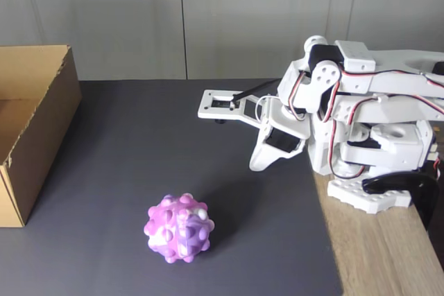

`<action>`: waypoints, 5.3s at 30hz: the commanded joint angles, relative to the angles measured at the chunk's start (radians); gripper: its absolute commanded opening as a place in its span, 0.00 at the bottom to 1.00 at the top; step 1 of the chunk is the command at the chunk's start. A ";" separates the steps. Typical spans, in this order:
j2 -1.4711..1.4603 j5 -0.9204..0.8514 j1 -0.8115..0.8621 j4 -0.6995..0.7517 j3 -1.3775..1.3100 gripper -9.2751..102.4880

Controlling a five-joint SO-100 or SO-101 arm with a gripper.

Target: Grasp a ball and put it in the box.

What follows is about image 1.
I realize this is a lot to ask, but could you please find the brown cardboard box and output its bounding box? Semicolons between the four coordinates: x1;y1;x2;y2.
0;44;83;229

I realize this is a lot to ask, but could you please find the dark grey table mat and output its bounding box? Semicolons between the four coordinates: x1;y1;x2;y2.
0;79;345;296

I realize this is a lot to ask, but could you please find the wrist camera on white plate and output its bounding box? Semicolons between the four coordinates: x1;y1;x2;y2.
197;89;268;128

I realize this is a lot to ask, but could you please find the pink purple bumpy ball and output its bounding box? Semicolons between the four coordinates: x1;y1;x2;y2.
143;192;215;264

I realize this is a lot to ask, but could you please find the black camera cable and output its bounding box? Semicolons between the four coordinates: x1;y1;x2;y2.
232;80;280;103

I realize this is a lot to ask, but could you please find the black table clamp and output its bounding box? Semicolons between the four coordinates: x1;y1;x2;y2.
361;168;441;232

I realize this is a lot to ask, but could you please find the thin white cable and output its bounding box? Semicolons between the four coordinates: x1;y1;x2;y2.
255;96;279;124

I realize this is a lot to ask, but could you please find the red white black servo wire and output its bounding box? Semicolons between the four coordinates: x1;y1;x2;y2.
289;69;310;121
328;96;444;178
324;68;444;124

